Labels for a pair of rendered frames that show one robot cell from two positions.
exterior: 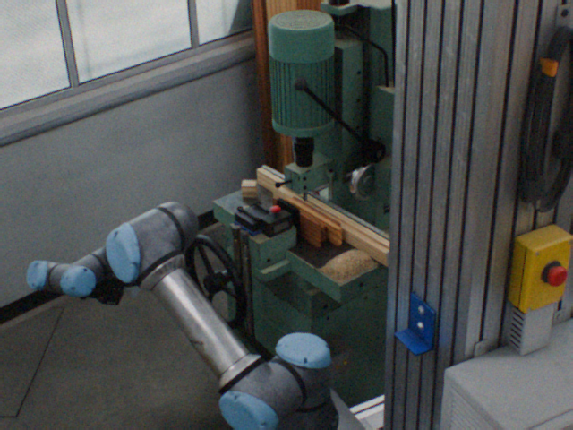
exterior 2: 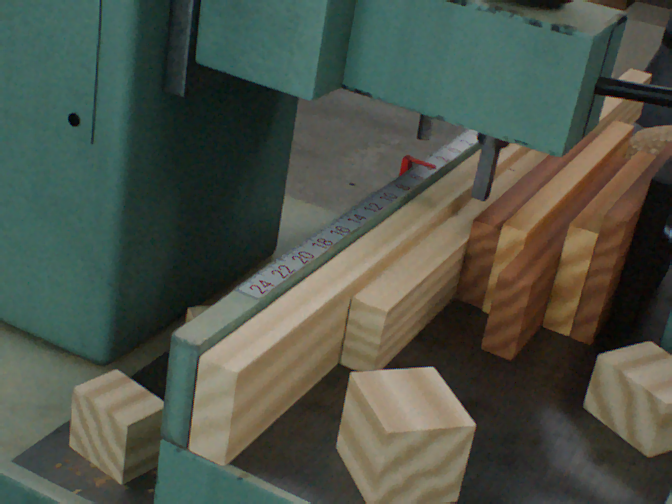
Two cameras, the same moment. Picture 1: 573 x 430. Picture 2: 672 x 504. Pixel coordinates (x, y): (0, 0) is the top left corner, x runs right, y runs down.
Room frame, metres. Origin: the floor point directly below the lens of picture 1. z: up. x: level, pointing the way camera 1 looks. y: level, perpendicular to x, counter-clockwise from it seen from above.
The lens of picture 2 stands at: (2.64, 0.46, 1.21)
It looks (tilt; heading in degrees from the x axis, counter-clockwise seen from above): 27 degrees down; 240
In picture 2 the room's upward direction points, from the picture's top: 10 degrees clockwise
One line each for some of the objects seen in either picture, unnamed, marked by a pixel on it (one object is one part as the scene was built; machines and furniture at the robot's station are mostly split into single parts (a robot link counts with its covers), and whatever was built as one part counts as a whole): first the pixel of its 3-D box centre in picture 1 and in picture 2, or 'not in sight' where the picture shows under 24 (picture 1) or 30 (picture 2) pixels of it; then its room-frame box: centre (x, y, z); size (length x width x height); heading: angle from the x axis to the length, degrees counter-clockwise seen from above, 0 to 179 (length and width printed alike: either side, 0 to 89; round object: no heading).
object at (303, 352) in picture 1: (302, 367); not in sight; (1.47, -0.02, 0.98); 0.13 x 0.12 x 0.14; 138
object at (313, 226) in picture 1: (296, 221); (641, 225); (2.16, -0.03, 0.94); 0.20 x 0.01 x 0.08; 38
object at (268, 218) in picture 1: (262, 218); not in sight; (2.10, 0.07, 0.99); 0.13 x 0.11 x 0.06; 38
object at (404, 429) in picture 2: (249, 188); (403, 436); (2.40, 0.11, 0.92); 0.05 x 0.04 x 0.04; 85
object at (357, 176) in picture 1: (366, 180); not in sight; (2.24, -0.24, 1.02); 0.12 x 0.03 x 0.12; 128
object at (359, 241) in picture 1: (333, 226); (536, 181); (2.16, -0.14, 0.92); 0.55 x 0.02 x 0.04; 38
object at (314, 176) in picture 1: (310, 176); (477, 62); (2.27, -0.07, 1.03); 0.14 x 0.07 x 0.09; 128
